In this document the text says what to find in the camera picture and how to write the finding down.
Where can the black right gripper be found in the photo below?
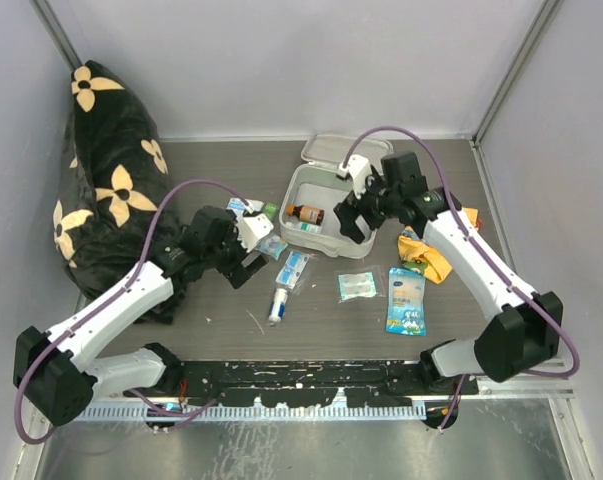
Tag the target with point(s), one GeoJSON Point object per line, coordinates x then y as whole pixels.
{"type": "Point", "coordinates": [348, 210]}

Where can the green plasters plastic bag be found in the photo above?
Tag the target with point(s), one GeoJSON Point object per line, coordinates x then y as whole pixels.
{"type": "Point", "coordinates": [362, 283]}

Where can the white bottle green label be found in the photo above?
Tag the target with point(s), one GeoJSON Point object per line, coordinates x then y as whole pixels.
{"type": "Point", "coordinates": [304, 226]}

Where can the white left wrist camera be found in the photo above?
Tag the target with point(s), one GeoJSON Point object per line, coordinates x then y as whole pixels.
{"type": "Point", "coordinates": [252, 230]}

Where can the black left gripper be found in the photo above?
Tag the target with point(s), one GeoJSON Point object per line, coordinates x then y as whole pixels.
{"type": "Point", "coordinates": [238, 273]}

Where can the medical tape roll packet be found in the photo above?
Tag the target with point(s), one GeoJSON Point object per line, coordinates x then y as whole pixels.
{"type": "Point", "coordinates": [272, 246]}

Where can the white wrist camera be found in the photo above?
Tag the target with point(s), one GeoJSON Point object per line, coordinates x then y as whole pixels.
{"type": "Point", "coordinates": [252, 230]}
{"type": "Point", "coordinates": [357, 169]}

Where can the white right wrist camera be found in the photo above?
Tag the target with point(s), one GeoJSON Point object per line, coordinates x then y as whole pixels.
{"type": "Point", "coordinates": [357, 169]}

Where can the yellow cartoon cloth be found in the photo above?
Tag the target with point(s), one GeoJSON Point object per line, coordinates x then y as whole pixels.
{"type": "Point", "coordinates": [418, 256]}

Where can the alcohol pads plastic bag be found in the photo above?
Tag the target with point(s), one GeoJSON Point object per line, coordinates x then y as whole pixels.
{"type": "Point", "coordinates": [295, 273]}

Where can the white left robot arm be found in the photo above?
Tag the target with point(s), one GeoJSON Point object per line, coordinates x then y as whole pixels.
{"type": "Point", "coordinates": [60, 371]}

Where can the white gauze packet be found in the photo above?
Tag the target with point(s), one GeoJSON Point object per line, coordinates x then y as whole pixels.
{"type": "Point", "coordinates": [238, 207]}

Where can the white slotted cable duct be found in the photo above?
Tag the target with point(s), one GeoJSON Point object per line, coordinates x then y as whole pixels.
{"type": "Point", "coordinates": [337, 411]}

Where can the small green box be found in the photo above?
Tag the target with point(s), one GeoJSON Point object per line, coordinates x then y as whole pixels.
{"type": "Point", "coordinates": [270, 210]}

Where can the black floral plush blanket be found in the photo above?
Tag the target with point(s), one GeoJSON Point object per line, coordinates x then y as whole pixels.
{"type": "Point", "coordinates": [113, 177]}

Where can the grey medicine kit case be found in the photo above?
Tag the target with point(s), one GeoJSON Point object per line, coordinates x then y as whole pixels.
{"type": "Point", "coordinates": [315, 184]}

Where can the blue cooling patch pouch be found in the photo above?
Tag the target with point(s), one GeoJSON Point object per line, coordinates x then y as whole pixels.
{"type": "Point", "coordinates": [405, 313]}

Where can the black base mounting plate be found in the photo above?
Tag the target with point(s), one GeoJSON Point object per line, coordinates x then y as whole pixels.
{"type": "Point", "coordinates": [296, 384]}

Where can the brown medicine bottle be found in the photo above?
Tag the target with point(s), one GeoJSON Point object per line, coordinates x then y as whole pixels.
{"type": "Point", "coordinates": [307, 214]}

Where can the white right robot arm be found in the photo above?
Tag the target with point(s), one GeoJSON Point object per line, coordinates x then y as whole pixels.
{"type": "Point", "coordinates": [521, 323]}

